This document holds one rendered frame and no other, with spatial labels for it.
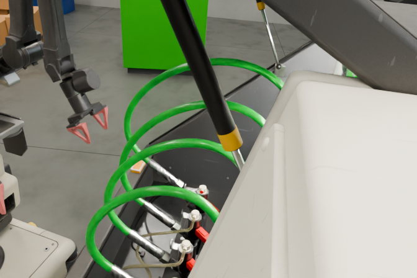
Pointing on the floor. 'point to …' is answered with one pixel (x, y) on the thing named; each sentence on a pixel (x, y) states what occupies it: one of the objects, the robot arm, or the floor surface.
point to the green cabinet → (157, 17)
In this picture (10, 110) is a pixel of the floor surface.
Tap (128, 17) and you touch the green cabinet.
